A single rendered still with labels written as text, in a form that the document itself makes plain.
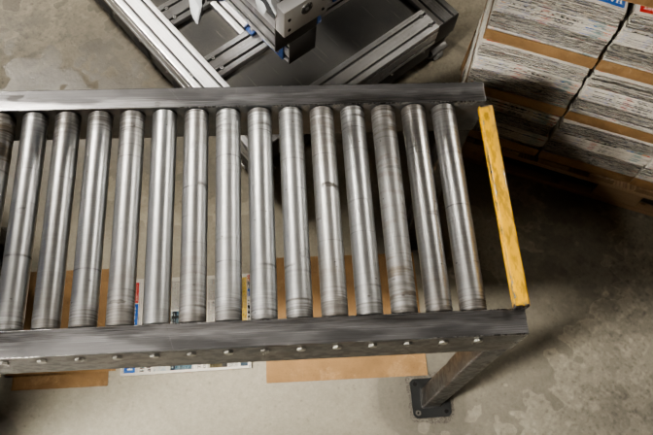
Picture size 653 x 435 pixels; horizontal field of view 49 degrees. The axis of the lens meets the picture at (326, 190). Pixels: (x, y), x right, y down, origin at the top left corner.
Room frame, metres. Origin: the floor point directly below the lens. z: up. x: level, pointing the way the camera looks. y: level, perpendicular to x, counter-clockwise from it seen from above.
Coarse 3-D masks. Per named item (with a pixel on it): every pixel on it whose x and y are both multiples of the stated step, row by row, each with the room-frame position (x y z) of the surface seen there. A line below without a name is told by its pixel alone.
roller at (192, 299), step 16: (192, 112) 0.75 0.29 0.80; (192, 128) 0.72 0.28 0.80; (208, 128) 0.73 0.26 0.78; (192, 144) 0.68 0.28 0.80; (208, 144) 0.70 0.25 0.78; (192, 160) 0.64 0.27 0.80; (192, 176) 0.61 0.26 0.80; (192, 192) 0.57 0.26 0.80; (192, 208) 0.54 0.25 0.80; (192, 224) 0.51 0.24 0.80; (192, 240) 0.48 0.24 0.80; (192, 256) 0.45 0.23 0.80; (192, 272) 0.42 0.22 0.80; (192, 288) 0.38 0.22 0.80; (192, 304) 0.36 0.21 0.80; (192, 320) 0.33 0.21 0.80
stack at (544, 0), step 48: (528, 0) 1.18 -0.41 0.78; (576, 0) 1.16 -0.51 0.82; (480, 48) 1.19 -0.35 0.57; (576, 48) 1.15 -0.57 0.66; (624, 48) 1.14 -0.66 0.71; (528, 96) 1.17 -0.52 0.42; (576, 96) 1.16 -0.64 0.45; (624, 96) 1.12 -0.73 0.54; (480, 144) 1.18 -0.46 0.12; (528, 144) 1.15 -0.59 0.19; (576, 144) 1.13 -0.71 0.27; (624, 144) 1.11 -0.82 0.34; (576, 192) 1.11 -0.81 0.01; (624, 192) 1.09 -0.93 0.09
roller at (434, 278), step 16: (416, 112) 0.82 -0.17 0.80; (416, 128) 0.78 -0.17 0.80; (416, 144) 0.75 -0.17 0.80; (416, 160) 0.71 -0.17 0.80; (416, 176) 0.68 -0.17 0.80; (432, 176) 0.68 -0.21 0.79; (416, 192) 0.64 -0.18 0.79; (432, 192) 0.64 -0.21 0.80; (416, 208) 0.61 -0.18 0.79; (432, 208) 0.61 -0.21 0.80; (416, 224) 0.58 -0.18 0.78; (432, 224) 0.57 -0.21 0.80; (432, 240) 0.54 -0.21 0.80; (432, 256) 0.51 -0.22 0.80; (432, 272) 0.48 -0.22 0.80; (432, 288) 0.44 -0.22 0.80; (448, 288) 0.45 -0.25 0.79; (432, 304) 0.41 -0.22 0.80; (448, 304) 0.42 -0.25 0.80
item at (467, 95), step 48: (0, 96) 0.73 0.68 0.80; (48, 96) 0.75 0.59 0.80; (96, 96) 0.76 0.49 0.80; (144, 96) 0.78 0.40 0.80; (192, 96) 0.79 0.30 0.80; (240, 96) 0.81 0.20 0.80; (288, 96) 0.82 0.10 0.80; (336, 96) 0.84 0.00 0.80; (384, 96) 0.85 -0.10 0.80; (432, 96) 0.87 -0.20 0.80; (480, 96) 0.88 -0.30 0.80
